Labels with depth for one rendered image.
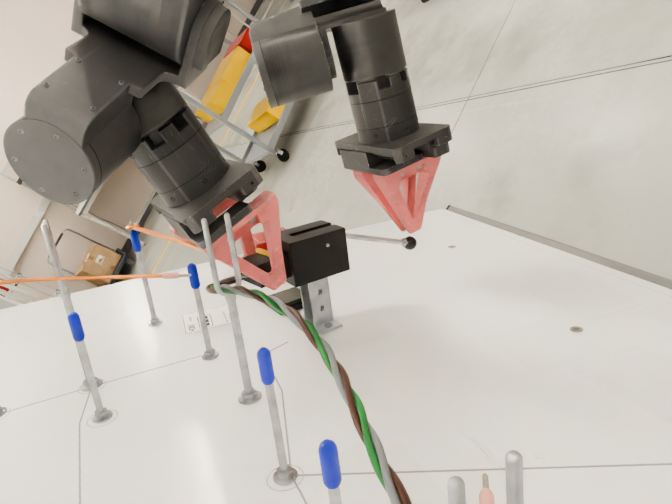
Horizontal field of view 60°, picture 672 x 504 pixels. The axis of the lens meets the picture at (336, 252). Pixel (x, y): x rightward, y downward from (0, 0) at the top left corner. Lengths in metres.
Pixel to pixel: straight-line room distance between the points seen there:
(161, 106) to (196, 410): 0.22
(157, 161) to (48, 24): 8.28
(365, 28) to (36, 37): 8.21
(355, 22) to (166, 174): 0.20
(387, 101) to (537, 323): 0.23
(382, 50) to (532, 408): 0.30
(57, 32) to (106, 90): 8.31
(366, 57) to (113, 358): 0.35
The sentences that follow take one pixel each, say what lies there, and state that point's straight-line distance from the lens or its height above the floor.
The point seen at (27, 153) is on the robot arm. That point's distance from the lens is 0.38.
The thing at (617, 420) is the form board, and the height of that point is 1.01.
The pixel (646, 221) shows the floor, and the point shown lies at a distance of 1.83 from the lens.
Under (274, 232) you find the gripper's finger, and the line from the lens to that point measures 0.45.
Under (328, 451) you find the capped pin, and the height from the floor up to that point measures 1.22.
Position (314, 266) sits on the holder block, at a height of 1.14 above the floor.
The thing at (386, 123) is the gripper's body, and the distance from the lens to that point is 0.52.
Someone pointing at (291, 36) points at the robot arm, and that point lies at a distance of 0.52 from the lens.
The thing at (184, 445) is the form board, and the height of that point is 1.20.
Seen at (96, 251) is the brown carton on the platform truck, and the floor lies 0.47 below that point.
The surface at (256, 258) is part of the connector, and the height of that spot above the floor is 1.18.
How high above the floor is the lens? 1.35
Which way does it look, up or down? 27 degrees down
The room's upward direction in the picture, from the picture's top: 60 degrees counter-clockwise
